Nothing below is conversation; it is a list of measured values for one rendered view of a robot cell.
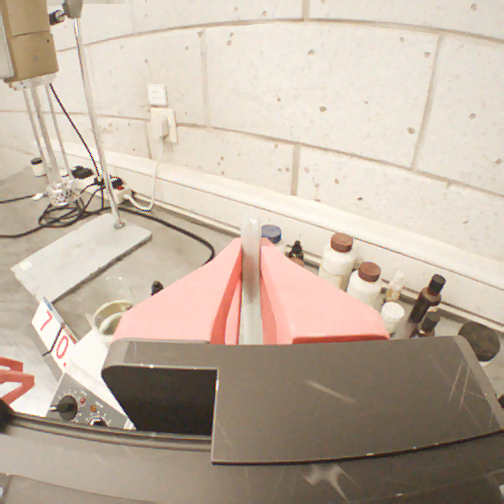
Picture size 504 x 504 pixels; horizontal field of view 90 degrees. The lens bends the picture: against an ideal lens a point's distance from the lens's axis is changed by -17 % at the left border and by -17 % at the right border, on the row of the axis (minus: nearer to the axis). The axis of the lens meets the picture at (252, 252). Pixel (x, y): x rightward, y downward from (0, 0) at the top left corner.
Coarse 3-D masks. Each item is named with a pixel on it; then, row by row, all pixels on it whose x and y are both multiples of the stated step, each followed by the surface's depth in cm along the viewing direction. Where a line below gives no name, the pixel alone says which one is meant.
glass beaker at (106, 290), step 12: (96, 288) 34; (108, 288) 35; (120, 288) 35; (132, 288) 33; (84, 300) 32; (96, 300) 34; (108, 300) 36; (132, 300) 31; (84, 312) 30; (120, 312) 30; (96, 324) 31; (108, 324) 31; (108, 336) 32; (108, 348) 33
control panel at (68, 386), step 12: (60, 384) 34; (72, 384) 34; (60, 396) 33; (84, 396) 33; (96, 396) 32; (84, 408) 32; (96, 408) 31; (108, 408) 31; (72, 420) 31; (84, 420) 31; (108, 420) 31; (120, 420) 30
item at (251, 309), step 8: (248, 304) 13; (256, 304) 13; (248, 312) 14; (256, 312) 14; (248, 320) 14; (256, 320) 14; (248, 328) 14; (256, 328) 15; (248, 336) 15; (256, 336) 15
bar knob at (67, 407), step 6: (66, 396) 33; (72, 396) 33; (60, 402) 32; (66, 402) 32; (72, 402) 32; (54, 408) 31; (60, 408) 31; (66, 408) 31; (72, 408) 31; (60, 414) 32; (66, 414) 32; (72, 414) 31
